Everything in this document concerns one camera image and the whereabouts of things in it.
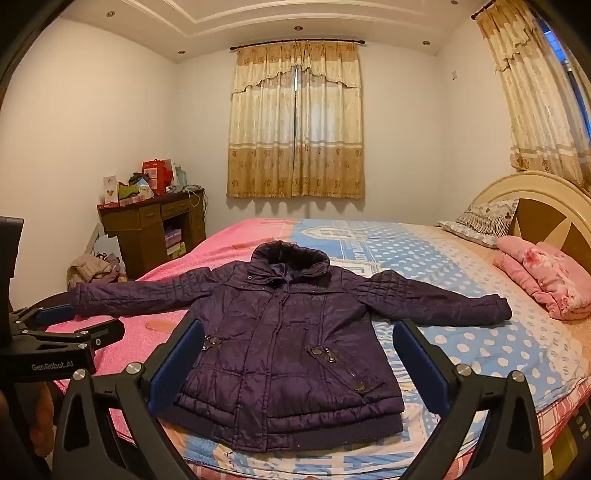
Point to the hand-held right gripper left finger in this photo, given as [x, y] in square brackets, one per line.
[178, 364]

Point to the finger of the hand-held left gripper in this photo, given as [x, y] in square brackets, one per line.
[92, 333]
[53, 314]

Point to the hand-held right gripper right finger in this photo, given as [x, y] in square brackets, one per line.
[420, 364]

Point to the purple quilted hooded jacket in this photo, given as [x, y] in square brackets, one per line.
[286, 350]

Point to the pile of beige clothes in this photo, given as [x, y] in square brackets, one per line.
[94, 270]

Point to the white paper bag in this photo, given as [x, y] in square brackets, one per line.
[105, 242]

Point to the blue dotted bed sheet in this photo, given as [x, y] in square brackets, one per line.
[415, 258]

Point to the brown wooden desk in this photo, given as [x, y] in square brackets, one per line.
[138, 230]

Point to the stacked boxes in desk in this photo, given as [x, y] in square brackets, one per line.
[174, 242]

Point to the flat pink box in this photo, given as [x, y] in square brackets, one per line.
[129, 201]

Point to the white printed card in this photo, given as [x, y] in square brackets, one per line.
[110, 189]

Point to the green cloth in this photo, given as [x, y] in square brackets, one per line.
[128, 190]

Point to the pink folded quilt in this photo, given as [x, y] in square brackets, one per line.
[545, 272]

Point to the grey patterned pillow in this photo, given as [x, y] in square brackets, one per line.
[480, 221]

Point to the red gift bag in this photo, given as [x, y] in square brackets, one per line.
[154, 177]

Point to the light blue bag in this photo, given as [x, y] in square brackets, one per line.
[180, 177]

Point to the cream wooden bed headboard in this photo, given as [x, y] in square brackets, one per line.
[549, 207]

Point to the beige patterned window curtain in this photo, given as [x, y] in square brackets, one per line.
[263, 138]

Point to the beige patterned side curtain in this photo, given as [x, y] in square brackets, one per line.
[531, 92]

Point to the dark curtain rod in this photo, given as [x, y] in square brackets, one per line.
[235, 47]

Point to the window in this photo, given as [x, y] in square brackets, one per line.
[561, 50]

